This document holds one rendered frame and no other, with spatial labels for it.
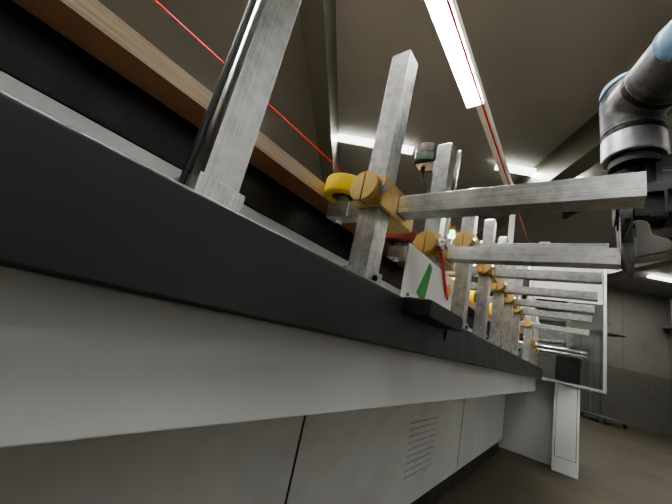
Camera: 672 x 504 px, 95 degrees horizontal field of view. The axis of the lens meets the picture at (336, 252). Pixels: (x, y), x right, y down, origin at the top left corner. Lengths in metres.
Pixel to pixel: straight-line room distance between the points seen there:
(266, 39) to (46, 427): 0.35
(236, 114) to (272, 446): 0.59
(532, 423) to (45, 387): 3.24
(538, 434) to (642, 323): 8.33
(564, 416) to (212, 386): 3.00
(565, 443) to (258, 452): 2.74
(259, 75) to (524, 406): 3.21
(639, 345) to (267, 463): 10.85
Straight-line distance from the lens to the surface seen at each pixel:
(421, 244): 0.68
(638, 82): 0.76
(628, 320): 11.15
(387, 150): 0.53
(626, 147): 0.75
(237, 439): 0.64
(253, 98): 0.33
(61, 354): 0.27
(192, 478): 0.62
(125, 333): 0.28
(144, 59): 0.48
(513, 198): 0.46
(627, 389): 10.94
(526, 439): 3.35
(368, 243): 0.46
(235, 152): 0.30
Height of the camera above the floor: 0.63
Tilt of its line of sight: 14 degrees up
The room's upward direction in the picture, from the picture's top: 13 degrees clockwise
